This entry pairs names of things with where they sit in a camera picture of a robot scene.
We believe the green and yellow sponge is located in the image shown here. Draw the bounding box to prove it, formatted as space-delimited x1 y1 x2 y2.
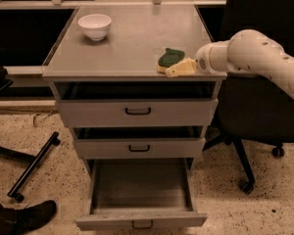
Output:
157 48 185 73

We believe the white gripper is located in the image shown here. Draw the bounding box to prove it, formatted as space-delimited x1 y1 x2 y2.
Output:
166 41 228 77

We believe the black bottom drawer handle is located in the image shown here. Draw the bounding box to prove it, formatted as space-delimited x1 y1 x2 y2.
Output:
131 219 154 230

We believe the black office chair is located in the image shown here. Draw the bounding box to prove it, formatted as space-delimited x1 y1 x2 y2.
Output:
198 0 294 193

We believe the black stand base left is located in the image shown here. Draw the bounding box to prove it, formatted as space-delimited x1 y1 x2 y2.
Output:
0 66 60 203

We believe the grey drawer cabinet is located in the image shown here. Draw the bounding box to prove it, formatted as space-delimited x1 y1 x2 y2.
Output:
43 5 225 166

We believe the bottom grey drawer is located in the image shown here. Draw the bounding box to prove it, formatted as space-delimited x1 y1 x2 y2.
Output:
75 159 207 231

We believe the middle grey drawer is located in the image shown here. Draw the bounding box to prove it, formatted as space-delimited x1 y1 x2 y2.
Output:
73 126 205 159

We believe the white ceramic bowl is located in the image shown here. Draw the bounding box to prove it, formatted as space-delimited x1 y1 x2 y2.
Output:
77 14 112 41

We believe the dark shoe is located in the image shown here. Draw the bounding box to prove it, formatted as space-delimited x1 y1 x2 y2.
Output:
0 200 57 235

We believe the black middle drawer handle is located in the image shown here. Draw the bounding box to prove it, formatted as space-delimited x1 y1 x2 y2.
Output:
128 145 150 153

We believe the black top drawer handle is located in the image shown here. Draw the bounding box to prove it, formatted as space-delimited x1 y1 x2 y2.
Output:
124 107 152 116

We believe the grey drawer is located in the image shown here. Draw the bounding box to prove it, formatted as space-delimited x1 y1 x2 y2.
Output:
54 81 220 128
73 126 205 159
75 159 207 231

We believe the top grey drawer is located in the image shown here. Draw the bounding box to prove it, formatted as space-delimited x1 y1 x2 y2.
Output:
54 81 220 128

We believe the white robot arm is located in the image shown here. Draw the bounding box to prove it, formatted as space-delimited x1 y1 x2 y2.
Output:
165 29 294 100

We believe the black drawer handle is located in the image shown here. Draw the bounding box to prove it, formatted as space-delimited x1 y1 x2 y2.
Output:
124 107 152 116
128 145 150 153
131 219 154 230

